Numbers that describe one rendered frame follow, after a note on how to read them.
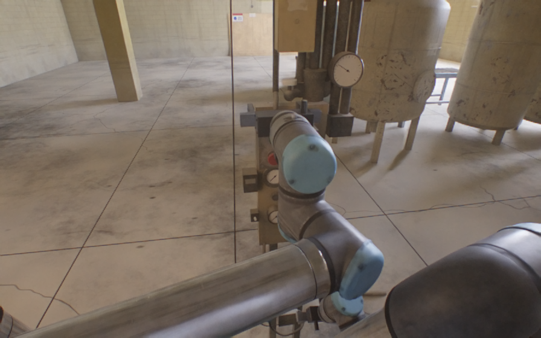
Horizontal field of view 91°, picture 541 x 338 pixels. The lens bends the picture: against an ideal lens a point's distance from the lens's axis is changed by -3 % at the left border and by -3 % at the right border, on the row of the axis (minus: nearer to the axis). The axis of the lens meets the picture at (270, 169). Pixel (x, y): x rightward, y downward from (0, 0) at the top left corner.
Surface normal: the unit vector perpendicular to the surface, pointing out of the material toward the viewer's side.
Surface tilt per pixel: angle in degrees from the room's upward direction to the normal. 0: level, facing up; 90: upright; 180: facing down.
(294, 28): 90
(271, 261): 3
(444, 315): 55
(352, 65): 90
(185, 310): 29
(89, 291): 0
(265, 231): 90
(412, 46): 90
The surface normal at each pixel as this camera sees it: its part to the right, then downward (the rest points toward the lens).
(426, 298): -0.80, -0.47
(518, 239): -0.09, -0.95
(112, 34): 0.16, 0.48
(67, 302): 0.00, -0.87
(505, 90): -0.38, 0.45
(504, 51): -0.65, 0.37
